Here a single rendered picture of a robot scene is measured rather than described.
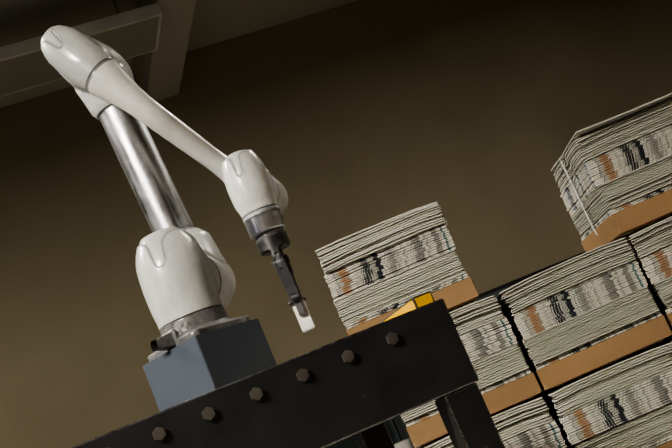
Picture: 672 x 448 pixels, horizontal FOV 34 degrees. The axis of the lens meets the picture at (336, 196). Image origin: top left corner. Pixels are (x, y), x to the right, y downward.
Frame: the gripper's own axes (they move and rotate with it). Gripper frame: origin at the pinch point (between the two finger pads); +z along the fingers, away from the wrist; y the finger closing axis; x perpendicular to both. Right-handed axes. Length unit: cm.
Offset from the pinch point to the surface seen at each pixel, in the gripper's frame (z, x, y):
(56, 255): -190, 208, 597
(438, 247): -0.1, -33.3, -17.1
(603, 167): -2, -72, -19
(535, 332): 24, -44, -18
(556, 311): 22, -50, -18
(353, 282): -0.5, -13.8, -17.0
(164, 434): 19, 13, -112
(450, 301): 11.4, -30.9, -17.5
